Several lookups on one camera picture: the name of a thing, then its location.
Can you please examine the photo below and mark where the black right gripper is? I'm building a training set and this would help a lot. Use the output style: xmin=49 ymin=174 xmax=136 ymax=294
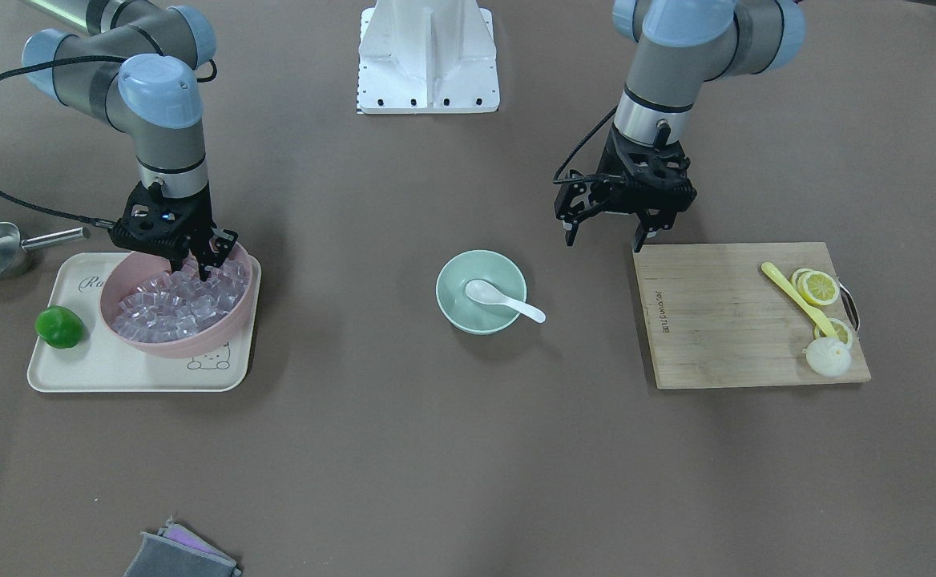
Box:
xmin=109 ymin=182 xmax=238 ymax=281

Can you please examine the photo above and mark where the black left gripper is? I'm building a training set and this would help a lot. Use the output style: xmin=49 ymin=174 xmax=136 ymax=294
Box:
xmin=597 ymin=128 xmax=696 ymax=253

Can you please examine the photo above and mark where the white ceramic spoon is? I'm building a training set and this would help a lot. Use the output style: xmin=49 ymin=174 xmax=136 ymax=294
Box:
xmin=465 ymin=279 xmax=547 ymax=324

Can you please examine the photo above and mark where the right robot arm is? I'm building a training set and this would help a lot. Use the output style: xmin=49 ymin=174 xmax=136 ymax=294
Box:
xmin=22 ymin=1 xmax=237 ymax=279

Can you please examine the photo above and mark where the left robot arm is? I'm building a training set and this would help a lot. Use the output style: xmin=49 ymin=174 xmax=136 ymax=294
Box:
xmin=591 ymin=1 xmax=805 ymax=251

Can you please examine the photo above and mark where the pile of clear ice cubes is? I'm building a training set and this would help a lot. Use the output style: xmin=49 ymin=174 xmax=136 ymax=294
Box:
xmin=111 ymin=258 xmax=252 ymax=344

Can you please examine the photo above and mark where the pink bowl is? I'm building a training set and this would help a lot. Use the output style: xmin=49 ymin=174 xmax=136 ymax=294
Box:
xmin=99 ymin=244 xmax=260 ymax=358

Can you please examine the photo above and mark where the mint green bowl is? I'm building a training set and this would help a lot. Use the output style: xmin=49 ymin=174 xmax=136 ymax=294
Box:
xmin=435 ymin=249 xmax=527 ymax=335

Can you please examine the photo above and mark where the bamboo cutting board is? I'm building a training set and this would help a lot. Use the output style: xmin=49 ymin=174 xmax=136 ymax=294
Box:
xmin=634 ymin=241 xmax=871 ymax=389

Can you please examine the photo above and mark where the cream plastic tray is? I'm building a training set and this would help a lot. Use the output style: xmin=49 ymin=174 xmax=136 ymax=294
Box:
xmin=27 ymin=252 xmax=256 ymax=392

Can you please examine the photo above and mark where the green lime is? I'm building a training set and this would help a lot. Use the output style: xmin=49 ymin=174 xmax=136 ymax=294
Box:
xmin=34 ymin=305 xmax=86 ymax=349

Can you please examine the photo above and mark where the lemon slice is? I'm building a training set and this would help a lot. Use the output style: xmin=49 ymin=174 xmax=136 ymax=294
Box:
xmin=790 ymin=268 xmax=841 ymax=308
xmin=808 ymin=317 xmax=855 ymax=350

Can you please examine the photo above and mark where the white garlic bulb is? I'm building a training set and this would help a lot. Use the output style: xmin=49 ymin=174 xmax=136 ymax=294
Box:
xmin=804 ymin=337 xmax=852 ymax=377

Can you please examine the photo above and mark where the grey folded cloth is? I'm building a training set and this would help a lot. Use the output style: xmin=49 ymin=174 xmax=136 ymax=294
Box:
xmin=124 ymin=519 xmax=242 ymax=576

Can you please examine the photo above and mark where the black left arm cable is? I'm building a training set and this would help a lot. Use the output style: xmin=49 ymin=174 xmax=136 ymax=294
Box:
xmin=553 ymin=104 xmax=621 ymax=185

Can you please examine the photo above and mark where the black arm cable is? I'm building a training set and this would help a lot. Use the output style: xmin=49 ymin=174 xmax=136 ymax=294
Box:
xmin=0 ymin=54 xmax=219 ymax=228
xmin=553 ymin=104 xmax=621 ymax=185

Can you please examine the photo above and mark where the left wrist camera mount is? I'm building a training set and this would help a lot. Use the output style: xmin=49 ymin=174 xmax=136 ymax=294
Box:
xmin=555 ymin=169 xmax=637 ymax=246

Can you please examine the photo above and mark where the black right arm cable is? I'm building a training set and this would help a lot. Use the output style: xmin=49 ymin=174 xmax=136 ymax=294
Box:
xmin=0 ymin=54 xmax=219 ymax=228

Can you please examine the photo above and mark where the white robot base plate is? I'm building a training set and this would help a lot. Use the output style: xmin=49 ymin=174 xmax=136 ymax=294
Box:
xmin=356 ymin=1 xmax=501 ymax=115

